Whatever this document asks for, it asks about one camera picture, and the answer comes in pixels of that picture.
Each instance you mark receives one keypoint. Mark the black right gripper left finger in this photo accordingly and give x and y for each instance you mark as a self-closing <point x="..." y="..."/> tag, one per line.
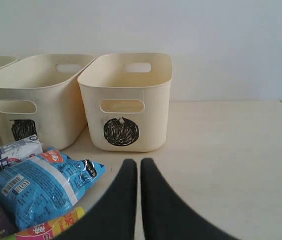
<point x="113" y="217"/>

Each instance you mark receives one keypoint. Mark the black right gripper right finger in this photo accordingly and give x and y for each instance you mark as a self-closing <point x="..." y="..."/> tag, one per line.
<point x="166" y="216"/>

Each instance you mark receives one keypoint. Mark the pink chips can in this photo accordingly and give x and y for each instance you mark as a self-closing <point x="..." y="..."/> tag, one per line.
<point x="50" y="229"/>

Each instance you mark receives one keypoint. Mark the blue noodle packet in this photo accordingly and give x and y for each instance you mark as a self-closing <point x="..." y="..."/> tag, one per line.
<point x="46" y="186"/>

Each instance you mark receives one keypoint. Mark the blue white milk carton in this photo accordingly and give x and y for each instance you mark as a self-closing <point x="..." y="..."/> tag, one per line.
<point x="15" y="152"/>

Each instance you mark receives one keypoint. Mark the cream bin with circle mark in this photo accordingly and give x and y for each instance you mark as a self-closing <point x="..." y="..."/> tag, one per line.
<point x="126" y="100"/>

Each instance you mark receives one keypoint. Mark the cream bin with square mark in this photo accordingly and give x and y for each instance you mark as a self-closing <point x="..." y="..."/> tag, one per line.
<point x="40" y="95"/>

